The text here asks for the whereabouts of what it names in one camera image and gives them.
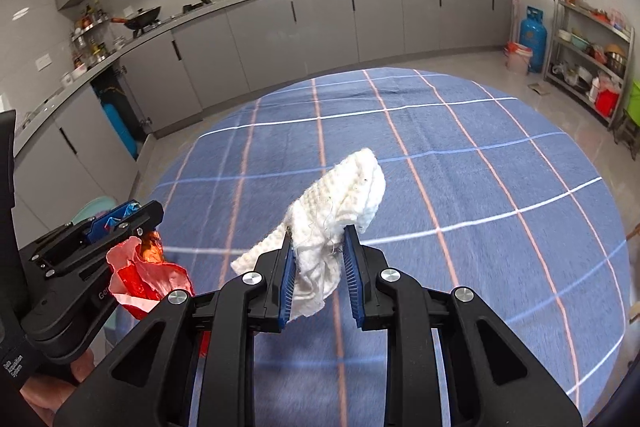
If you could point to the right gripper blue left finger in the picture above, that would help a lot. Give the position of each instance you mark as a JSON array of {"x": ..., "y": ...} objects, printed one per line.
[{"x": 285, "y": 280}]

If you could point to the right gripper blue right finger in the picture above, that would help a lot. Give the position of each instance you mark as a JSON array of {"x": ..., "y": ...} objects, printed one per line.
[{"x": 353, "y": 275}]

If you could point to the red blue snack wrapper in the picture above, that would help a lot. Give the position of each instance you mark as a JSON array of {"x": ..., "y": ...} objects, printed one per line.
[{"x": 141, "y": 276}]

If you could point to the grey kitchen cabinets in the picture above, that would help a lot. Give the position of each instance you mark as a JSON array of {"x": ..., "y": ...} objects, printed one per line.
[{"x": 70, "y": 153}]

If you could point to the person's left hand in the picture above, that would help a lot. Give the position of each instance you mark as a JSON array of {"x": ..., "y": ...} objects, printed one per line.
[{"x": 46, "y": 394}]

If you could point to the blue plaid tablecloth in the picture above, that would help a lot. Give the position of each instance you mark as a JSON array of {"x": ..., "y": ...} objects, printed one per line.
[{"x": 481, "y": 191}]

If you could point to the white plastic bucket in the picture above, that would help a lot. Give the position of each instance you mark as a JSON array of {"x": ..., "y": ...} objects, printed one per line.
[{"x": 518, "y": 58}]

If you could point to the blue gas cylinder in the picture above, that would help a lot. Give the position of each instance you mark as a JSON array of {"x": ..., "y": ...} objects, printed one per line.
[{"x": 534, "y": 35}]

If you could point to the black wok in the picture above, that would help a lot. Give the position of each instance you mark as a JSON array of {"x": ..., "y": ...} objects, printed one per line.
[{"x": 138, "y": 22}]

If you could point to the metal storage shelf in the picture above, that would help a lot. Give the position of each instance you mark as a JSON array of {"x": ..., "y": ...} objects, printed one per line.
[{"x": 589, "y": 57}]

